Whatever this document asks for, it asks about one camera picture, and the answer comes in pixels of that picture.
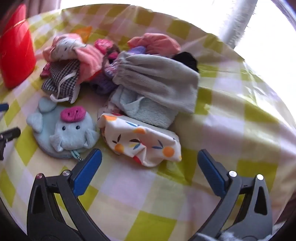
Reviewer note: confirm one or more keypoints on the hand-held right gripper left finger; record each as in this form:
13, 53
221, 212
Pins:
86, 171

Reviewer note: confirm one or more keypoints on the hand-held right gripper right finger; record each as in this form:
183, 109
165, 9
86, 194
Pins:
211, 171

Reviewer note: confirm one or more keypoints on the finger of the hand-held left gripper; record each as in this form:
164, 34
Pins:
10, 134
3, 107

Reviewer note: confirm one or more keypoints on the white fruit print pouch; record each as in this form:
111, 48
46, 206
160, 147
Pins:
129, 136

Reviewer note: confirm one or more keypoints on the blue pig plush pouch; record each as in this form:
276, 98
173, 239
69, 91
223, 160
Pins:
69, 136

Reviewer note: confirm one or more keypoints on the magenta knit glove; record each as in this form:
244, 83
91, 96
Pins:
45, 71

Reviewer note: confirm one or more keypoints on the red plastic canister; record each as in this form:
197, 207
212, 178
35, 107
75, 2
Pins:
16, 53

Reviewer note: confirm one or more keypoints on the yellow checked tablecloth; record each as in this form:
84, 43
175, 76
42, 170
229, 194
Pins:
231, 115

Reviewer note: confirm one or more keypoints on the black white checked mask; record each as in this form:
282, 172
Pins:
62, 76

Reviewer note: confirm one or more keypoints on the light blue towel cloth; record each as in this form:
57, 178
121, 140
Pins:
143, 111

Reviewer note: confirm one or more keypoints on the white pink printed cloth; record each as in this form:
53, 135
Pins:
63, 47

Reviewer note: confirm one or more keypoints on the purple knit cloth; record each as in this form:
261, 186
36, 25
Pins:
103, 82

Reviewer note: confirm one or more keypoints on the coral pink fleece cloth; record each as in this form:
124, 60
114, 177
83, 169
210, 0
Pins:
90, 60

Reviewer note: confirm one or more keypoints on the beige curtain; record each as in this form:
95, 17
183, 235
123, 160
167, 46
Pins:
44, 7

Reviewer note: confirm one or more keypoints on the grey fabric sleeve cover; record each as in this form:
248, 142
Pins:
157, 76

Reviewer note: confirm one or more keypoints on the black cloth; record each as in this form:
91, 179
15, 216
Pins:
186, 59

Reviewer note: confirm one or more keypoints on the salmon pink cloth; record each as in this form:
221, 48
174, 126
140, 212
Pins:
157, 42

